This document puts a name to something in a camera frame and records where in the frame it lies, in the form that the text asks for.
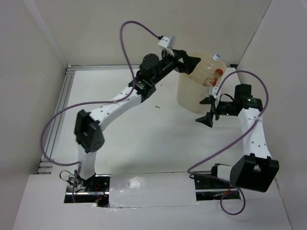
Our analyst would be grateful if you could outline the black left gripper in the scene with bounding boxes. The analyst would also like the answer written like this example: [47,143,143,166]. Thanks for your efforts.
[151,47,200,85]

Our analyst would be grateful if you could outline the clear bottle blue-white cap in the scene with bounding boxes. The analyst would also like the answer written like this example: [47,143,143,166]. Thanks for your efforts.
[192,52,225,82]

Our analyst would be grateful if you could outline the red cap labelled bottle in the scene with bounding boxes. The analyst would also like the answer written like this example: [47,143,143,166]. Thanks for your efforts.
[204,69,224,87]

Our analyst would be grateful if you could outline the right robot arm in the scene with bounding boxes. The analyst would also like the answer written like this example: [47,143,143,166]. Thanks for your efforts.
[196,84,279,193]

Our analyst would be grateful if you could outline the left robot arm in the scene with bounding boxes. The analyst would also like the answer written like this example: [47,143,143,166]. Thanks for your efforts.
[74,50,201,191]

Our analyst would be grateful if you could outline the beige plastic bin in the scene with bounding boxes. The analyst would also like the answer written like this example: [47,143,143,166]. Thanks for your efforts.
[177,60,226,114]

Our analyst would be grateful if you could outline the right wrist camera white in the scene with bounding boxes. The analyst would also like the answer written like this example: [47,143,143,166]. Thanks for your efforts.
[208,87,219,98]

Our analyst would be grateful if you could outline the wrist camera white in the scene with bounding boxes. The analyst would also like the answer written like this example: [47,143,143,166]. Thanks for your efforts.
[208,87,219,98]
[158,35,176,49]

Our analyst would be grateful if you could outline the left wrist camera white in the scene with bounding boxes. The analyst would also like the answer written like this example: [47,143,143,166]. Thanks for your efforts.
[158,35,176,49]

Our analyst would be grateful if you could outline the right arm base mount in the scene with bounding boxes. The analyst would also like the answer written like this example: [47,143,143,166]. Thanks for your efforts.
[189,174,240,201]

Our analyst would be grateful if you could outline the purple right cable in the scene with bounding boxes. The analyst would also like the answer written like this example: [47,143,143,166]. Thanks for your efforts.
[187,70,269,216]

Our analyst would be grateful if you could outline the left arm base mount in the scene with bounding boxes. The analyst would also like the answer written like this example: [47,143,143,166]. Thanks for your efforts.
[59,170,110,208]

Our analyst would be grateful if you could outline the aluminium frame rail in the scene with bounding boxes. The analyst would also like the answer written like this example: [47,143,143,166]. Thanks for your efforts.
[48,67,241,174]

